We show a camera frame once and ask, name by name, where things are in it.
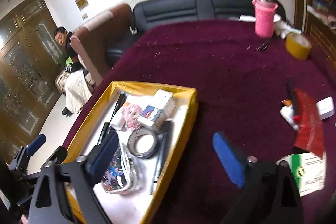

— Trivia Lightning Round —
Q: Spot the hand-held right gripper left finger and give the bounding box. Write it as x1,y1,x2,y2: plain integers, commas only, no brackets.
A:
28,132,119,224

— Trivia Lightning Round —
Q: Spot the cream floral blanket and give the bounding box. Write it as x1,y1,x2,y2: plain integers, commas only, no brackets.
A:
64,70,93,115

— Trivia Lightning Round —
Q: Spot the wooden brick-pattern cabinet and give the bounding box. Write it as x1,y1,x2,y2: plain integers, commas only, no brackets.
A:
304,0,336,71

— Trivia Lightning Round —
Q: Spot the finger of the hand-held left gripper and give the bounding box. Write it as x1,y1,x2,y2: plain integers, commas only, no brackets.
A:
43,146,68,168
8,134,47,174

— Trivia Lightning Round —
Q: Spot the brown armchair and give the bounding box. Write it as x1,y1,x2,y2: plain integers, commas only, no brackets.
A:
70,3,133,86

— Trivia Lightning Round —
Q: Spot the clear cartoon print pouch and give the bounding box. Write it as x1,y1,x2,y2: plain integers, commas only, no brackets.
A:
100,141,140,193

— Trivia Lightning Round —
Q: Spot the small white dropper bottle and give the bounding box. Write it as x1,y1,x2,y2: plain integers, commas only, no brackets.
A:
280,105,300,131

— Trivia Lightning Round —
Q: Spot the bottle in pink knit sleeve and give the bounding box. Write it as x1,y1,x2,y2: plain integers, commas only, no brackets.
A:
252,0,279,38

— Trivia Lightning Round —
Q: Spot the black tape roll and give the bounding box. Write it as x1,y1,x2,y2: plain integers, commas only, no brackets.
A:
128,127,161,159

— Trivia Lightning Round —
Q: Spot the black leather sofa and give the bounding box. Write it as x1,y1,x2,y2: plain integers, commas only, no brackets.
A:
106,0,286,68

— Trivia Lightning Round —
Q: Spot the pink plush doll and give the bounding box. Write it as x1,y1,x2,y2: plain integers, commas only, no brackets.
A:
122,103,143,131

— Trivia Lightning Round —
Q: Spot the gold cardboard tray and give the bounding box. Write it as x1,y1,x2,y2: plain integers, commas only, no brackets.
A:
62,80,198,224

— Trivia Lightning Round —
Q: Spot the blue and red card box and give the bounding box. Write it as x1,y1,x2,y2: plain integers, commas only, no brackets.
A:
138,90,177,133

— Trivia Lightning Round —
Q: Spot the yellow tape roll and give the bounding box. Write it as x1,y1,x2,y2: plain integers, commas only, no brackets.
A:
285,32,313,60

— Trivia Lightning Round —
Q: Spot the white round container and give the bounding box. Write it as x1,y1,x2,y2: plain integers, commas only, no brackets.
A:
110,113,126,132

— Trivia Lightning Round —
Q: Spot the white crumpled cloth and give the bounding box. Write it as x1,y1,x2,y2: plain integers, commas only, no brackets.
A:
273,15,302,39

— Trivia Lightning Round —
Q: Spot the green and white medicine box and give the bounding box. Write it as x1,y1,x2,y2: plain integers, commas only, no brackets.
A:
276,152,327,197

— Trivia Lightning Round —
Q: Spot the stack of red sachets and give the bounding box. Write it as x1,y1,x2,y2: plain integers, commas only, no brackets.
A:
293,89,326,157

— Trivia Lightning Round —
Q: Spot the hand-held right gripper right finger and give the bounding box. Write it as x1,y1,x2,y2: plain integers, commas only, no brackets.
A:
213,132,301,224

